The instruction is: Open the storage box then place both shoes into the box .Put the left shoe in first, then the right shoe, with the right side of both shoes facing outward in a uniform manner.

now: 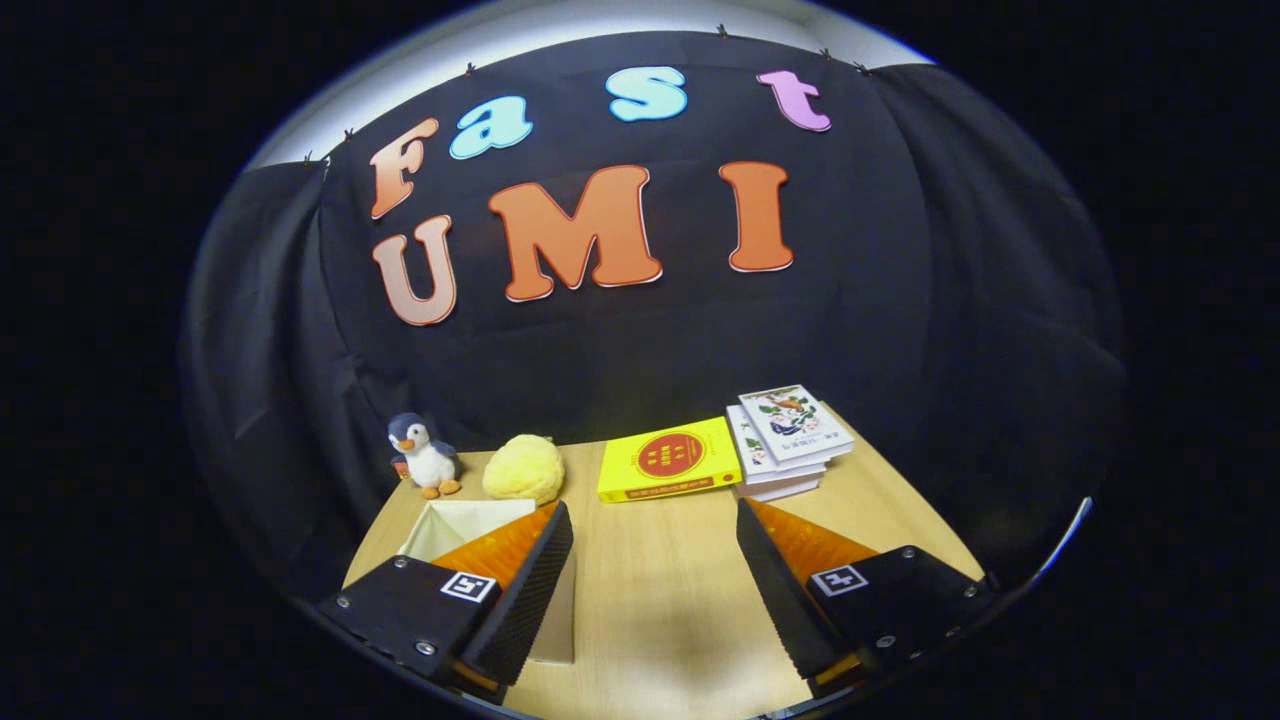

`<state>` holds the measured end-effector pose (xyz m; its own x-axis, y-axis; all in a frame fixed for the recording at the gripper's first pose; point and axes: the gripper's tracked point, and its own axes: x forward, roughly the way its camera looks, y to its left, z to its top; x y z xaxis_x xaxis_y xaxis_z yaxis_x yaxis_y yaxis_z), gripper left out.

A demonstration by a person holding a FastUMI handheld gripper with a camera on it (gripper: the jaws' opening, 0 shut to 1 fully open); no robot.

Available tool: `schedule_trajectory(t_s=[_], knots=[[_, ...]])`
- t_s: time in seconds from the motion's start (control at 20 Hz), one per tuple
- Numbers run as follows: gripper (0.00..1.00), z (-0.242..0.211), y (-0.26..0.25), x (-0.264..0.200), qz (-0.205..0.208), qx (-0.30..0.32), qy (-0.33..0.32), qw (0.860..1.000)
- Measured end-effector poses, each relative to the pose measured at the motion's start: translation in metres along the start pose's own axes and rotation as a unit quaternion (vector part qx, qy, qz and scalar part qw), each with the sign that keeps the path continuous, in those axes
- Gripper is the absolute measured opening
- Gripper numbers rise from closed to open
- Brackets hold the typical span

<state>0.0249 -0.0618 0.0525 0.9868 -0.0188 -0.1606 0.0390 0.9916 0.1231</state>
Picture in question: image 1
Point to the beige fabric storage box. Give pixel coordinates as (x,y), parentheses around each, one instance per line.
(450,525)

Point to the white paperback book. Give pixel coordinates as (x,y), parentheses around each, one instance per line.
(790,490)
(748,450)
(795,420)

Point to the penguin plush toy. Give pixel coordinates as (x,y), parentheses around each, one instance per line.
(430,465)

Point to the yellow book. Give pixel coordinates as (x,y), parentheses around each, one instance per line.
(665,460)

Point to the black backdrop cloth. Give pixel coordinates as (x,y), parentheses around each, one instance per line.
(650,360)

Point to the yellow round plush toy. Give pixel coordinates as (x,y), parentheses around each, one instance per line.
(525,470)

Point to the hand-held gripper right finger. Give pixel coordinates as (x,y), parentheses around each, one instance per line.
(780,600)

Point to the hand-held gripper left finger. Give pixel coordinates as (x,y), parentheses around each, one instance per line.
(528,600)

